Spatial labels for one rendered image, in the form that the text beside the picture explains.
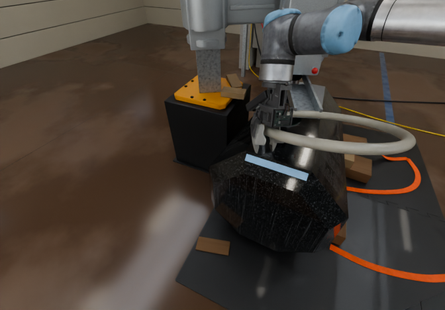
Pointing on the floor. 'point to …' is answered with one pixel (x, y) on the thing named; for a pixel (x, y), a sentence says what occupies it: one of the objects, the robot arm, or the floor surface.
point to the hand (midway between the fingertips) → (263, 147)
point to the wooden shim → (213, 246)
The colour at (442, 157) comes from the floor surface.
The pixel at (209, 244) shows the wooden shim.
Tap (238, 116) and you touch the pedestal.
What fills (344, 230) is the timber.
